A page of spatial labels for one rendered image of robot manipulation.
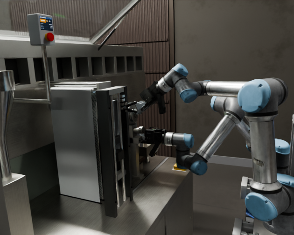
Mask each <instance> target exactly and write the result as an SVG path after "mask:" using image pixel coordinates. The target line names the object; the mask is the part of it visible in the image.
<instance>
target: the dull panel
mask: <svg viewBox="0 0 294 235"><path fill-rule="evenodd" d="M9 161H10V167H11V172H12V173H16V174H21V175H25V176H26V182H27V188H28V197H29V201H31V200H32V199H34V198H36V197H37V196H39V195H41V194H42V193H44V192H46V191H48V190H49V189H51V188H52V187H54V186H56V185H57V184H59V177H58V168H57V160H56V149H55V142H53V143H50V144H48V145H45V146H43V147H40V148H38V149H35V150H33V151H30V152H28V153H25V154H23V155H20V156H18V157H15V158H13V159H10V160H9Z"/></svg>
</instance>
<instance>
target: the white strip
mask: <svg viewBox="0 0 294 235"><path fill-rule="evenodd" d="M34 91H35V92H46V88H35V89H34ZM95 92H96V90H95V89H93V88H51V96H52V101H53V102H52V104H50V108H51V116H52V124H53V133H54V141H55V149H56V160H57V168H58V177H59V185H60V194H59V195H64V196H68V197H72V198H76V199H81V200H86V201H90V202H94V203H98V204H102V203H101V202H100V197H99V186H98V170H97V158H96V147H95V136H94V124H93V113H92V102H91V93H95Z"/></svg>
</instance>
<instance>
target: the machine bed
mask: <svg viewBox="0 0 294 235"><path fill-rule="evenodd" d="M165 158H166V157H165V156H158V155H155V156H154V157H150V156H149V161H150V163H148V164H147V163H143V169H142V170H141V171H140V173H142V174H144V176H143V177H142V178H141V179H135V178H132V187H133V189H134V188H135V187H136V186H137V185H138V184H139V183H140V182H141V181H142V180H143V179H144V178H145V177H146V176H147V175H148V174H149V173H150V172H151V171H152V170H153V169H154V168H155V167H156V166H158V165H159V164H160V163H161V162H162V161H163V160H164V159H165ZM175 164H176V158H173V157H169V158H168V159H167V160H166V161H165V162H164V163H163V164H162V165H161V166H160V167H159V168H158V169H157V170H156V171H155V172H154V173H153V174H152V175H151V176H150V177H149V178H148V179H147V180H146V181H145V182H144V183H143V184H142V185H141V186H140V187H139V188H138V189H137V190H136V191H135V192H134V193H133V200H132V201H130V202H129V203H128V204H127V205H126V206H125V207H124V208H123V209H122V210H121V211H120V212H119V213H118V216H117V217H116V218H113V217H109V216H106V215H105V199H103V200H102V199H100V202H101V203H102V204H98V203H94V202H90V201H86V200H81V199H76V198H72V197H68V196H64V195H59V194H60V185H59V184H57V185H56V186H54V187H52V188H51V189H49V190H48V191H46V192H44V193H42V194H41V195H39V196H37V197H36V198H34V199H32V200H31V201H30V202H29V203H30V210H31V216H32V223H33V230H34V235H151V234H152V232H153V231H154V229H155V228H156V226H157V225H158V223H159V222H160V220H161V219H162V217H163V216H164V214H165V213H166V212H167V210H168V209H169V207H170V206H171V204H172V203H173V201H174V200H175V198H176V197H177V195H178V194H179V192H180V191H181V189H182V188H183V186H184V185H185V183H186V182H187V180H188V179H189V177H190V176H191V175H192V172H191V171H190V170H189V169H187V171H186V172H181V171H175V170H172V169H173V168H174V165H175ZM102 187H103V175H102ZM103 198H104V187H103Z"/></svg>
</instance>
